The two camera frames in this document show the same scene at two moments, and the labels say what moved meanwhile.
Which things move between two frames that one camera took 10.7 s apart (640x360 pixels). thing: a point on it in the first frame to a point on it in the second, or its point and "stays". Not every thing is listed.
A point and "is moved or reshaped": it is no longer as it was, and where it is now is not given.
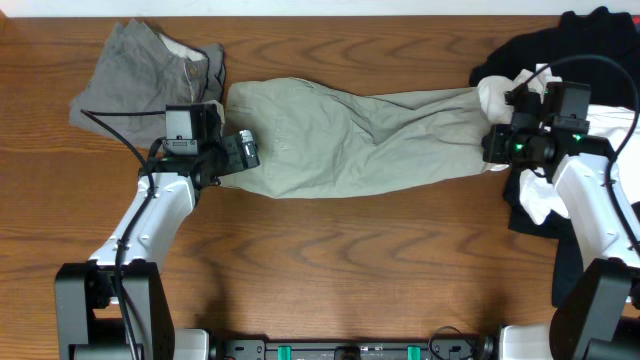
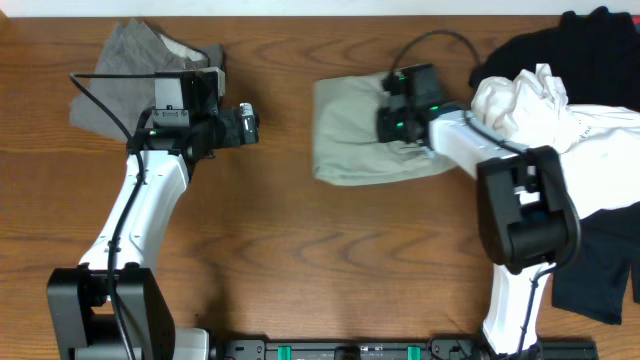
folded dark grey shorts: [137, 72] stays
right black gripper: [493, 142] to [382, 133]
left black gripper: [237, 162] to [233, 137]
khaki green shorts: [314, 140] is moved or reshaped
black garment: [599, 48] stays
